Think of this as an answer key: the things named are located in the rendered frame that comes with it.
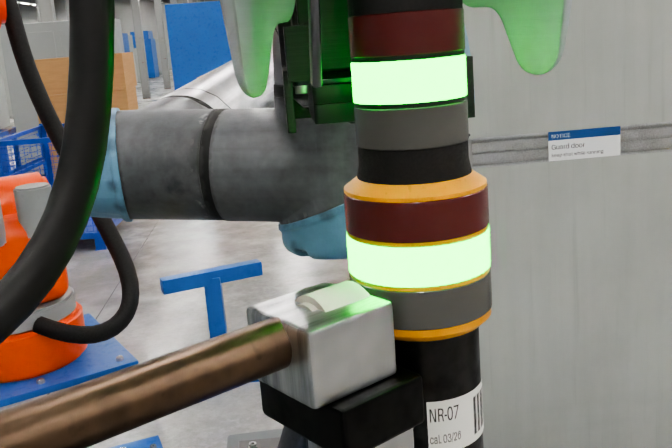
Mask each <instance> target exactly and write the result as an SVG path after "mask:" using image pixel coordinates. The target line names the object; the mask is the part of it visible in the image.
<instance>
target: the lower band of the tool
mask: <svg viewBox="0 0 672 448"><path fill-rule="evenodd" d="M486 186H487V179H486V178H485V177H484V176H482V175H481V174H479V173H477V172H476V171H474V170H472V172H471V173H470V174H469V175H467V176H464V177H461V178H458V179H454V180H449V181H443V182H436V183H428V184H415V185H382V184H372V183H367V182H363V181H360V180H359V179H358V178H357V176H356V177H355V178H354V179H352V180H351V181H350V182H349V183H347V184H346V185H345V186H344V193H345V194H346V195H347V196H349V197H351V198H354V199H358V200H364V201H371V202H385V203H409V202H426V201H436V200H444V199H451V198H456V197H461V196H465V195H469V194H472V193H475V192H478V191H480V190H482V189H484V188H485V187H486ZM487 229H488V225H487V226H486V227H485V228H484V229H482V230H481V231H479V232H476V233H474V234H471V235H468V236H464V237H460V238H456V239H450V240H444V241H437V242H427V243H384V242H375V241H369V240H364V239H360V238H357V237H355V236H353V235H351V234H349V233H348V232H347V234H348V236H349V237H350V238H351V239H353V240H354V241H357V242H360V243H363V244H367V245H373V246H380V247H392V248H419V247H432V246H441V245H448V244H453V243H458V242H462V241H466V240H469V239H472V238H475V237H477V236H479V235H481V234H483V233H484V232H486V231H487ZM489 270H490V267H489V268H488V269H487V270H486V271H485V272H484V273H482V274H480V275H479V276H476V277H474V278H471V279H468V280H465V281H462V282H458V283H453V284H448V285H441V286H432V287H414V288H407V287H389V286H382V285H376V284H372V283H368V282H365V281H362V280H360V279H358V278H356V277H354V276H353V275H352V274H351V273H350V275H351V277H352V278H353V280H355V281H356V282H358V283H360V284H362V285H364V286H367V287H371V288H375V289H380V290H387V291H398V292H424V291H436V290H444V289H450V288H455V287H459V286H463V285H467V284H470V283H472V282H475V281H477V280H479V279H481V278H483V277H484V276H485V275H486V274H487V273H488V272H489ZM491 312H492V311H491V309H490V310H489V311H488V312H487V313H486V314H485V315H483V316H482V317H480V318H478V319H476V320H474V321H472V322H469V323H466V324H463V325H460V326H455V327H451V328H445V329H437V330H424V331H407V330H394V337H395V340H399V341H436V340H443V339H449V338H453V337H457V336H461V335H464V334H466V333H469V332H471V331H473V330H475V329H476V328H478V327H479V326H480V325H482V324H483V323H484V322H485V321H486V320H487V319H488V318H489V317H490V315H491Z"/></svg>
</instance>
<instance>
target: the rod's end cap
mask: <svg viewBox="0 0 672 448"><path fill-rule="evenodd" d="M367 297H370V296H369V293H368V292H367V291H366V290H365V289H364V288H363V287H361V286H360V285H359V284H357V283H355V282H353V281H344V282H341V283H338V284H335V285H332V286H329V287H326V288H323V289H320V290H317V291H314V292H311V293H308V294H305V295H302V296H299V297H298V298H297V299H296V300H295V301H296V302H299V303H301V304H298V305H296V306H299V307H302V308H304V309H307V310H310V311H315V310H321V311H324V312H328V311H331V310H333V309H336V308H339V307H342V306H344V305H347V304H350V303H353V302H356V301H358V300H361V299H364V298H367Z"/></svg>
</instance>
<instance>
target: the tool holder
mask: <svg viewBox="0 0 672 448"><path fill-rule="evenodd" d="M332 285H335V284H333V283H330V282H322V283H319V284H316V285H313V286H310V287H307V288H304V289H301V290H298V291H295V292H292V293H289V294H286V295H283V296H280V297H277V298H274V299H271V300H268V301H265V302H262V303H258V304H255V305H252V306H249V307H248V308H247V310H246V313H247V323H248V325H251V324H254V323H257V322H260V321H263V320H265V319H268V318H272V317H279V318H280V320H281V323H282V325H283V327H284V329H285V330H286V332H287V334H288V337H289V340H290V343H291V348H292V359H291V363H290V365H289V366H288V367H287V368H285V369H282V370H280V371H277V372H275V373H272V374H270V375H267V376H265V377H262V378H260V379H257V380H259V381H260V391H261V401H262V410H263V412H264V414H265V415H267V416H268V417H270V418H272V419H274V420H275V421H277V422H279V423H280V424H282V425H284V426H286V427H287V428H289V429H291V430H292V431H294V432H296V433H298V434H299V435H301V436H303V437H304V438H306V439H308V447H309V448H414V435H413V427H415V426H417V425H419V424H421V423H423V421H424V418H425V416H424V398H423V380H422V377H421V375H420V374H417V373H415V372H413V371H410V370H408V369H405V368H403V367H400V366H398V365H396V353H395V337H394V321H393V306H392V303H391V302H390V301H387V300H384V299H381V298H378V297H375V296H371V295H369V296H370V297H367V298H364V299H361V300H358V301H356V302H353V303H350V304H347V305H344V306H342V307H339V308H336V309H333V310H331V311H328V312H324V311H321V310H315V311H310V310H307V309H304V308H302V307H299V306H296V305H298V304H301V303H299V302H296V301H295V300H296V299H297V298H298V297H299V296H302V295H305V294H308V293H311V292H314V291H317V290H320V289H323V288H326V287H329V286H332Z"/></svg>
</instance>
